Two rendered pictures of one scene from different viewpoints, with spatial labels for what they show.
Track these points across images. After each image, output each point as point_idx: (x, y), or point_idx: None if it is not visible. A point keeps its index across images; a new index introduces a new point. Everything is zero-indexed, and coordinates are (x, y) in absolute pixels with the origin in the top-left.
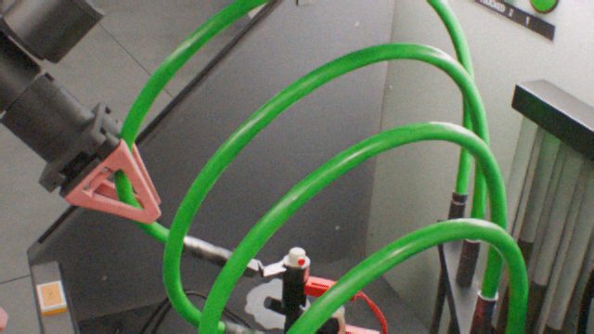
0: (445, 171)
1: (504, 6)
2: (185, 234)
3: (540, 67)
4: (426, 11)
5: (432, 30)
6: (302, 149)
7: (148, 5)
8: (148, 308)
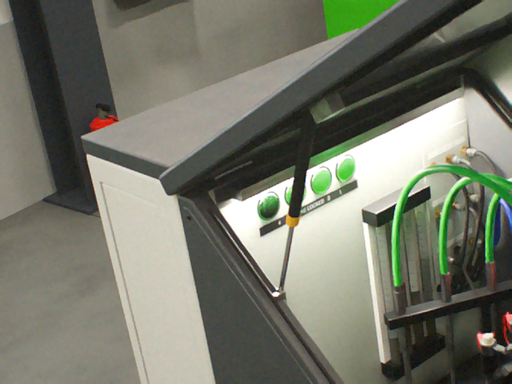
0: (319, 332)
1: (323, 199)
2: None
3: (356, 206)
4: (262, 260)
5: (272, 267)
6: None
7: None
8: None
